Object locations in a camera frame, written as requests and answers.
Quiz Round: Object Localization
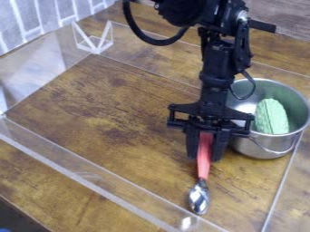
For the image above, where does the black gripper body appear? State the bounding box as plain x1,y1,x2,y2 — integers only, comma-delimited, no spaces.
167,73,255,136

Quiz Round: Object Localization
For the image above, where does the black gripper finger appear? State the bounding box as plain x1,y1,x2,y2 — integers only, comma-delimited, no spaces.
211,130,229,162
185,126,200,160

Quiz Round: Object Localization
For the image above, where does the pink handled metal spoon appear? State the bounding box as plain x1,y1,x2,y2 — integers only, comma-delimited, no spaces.
188,133,213,215

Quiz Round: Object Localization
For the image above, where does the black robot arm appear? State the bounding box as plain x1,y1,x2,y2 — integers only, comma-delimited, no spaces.
157,0,254,161

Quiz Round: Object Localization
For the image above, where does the green knitted toy vegetable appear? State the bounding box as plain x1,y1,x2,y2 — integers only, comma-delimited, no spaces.
255,99,290,134

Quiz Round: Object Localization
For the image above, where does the stainless steel pot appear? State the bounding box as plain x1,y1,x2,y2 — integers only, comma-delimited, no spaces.
227,78,310,160

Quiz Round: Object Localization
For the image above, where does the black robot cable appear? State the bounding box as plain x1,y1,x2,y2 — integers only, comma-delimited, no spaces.
121,0,192,47

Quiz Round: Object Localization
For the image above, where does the black strip on wall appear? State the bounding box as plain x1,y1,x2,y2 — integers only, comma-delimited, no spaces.
250,20,276,34

